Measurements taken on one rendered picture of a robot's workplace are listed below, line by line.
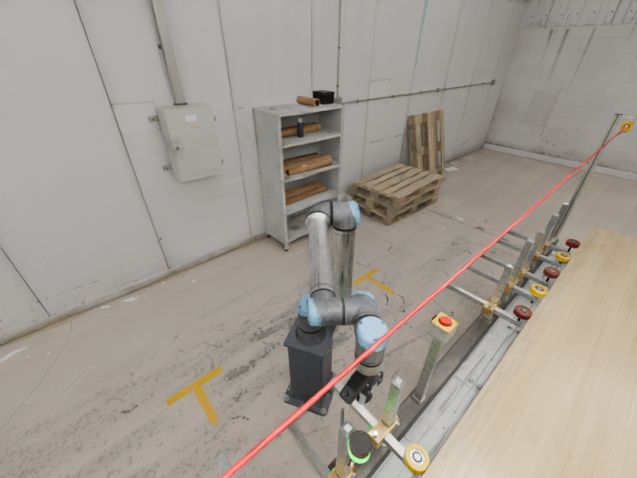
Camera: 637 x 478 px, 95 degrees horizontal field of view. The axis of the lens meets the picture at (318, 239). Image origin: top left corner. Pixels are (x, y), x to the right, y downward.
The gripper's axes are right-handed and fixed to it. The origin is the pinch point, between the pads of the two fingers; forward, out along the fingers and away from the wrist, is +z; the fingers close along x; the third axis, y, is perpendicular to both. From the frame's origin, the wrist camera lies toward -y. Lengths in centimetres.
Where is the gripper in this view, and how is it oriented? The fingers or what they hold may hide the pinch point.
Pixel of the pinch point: (357, 401)
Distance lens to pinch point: 118.9
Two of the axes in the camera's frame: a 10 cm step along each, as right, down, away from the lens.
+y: 7.5, -3.6, 5.6
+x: -6.6, -4.1, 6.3
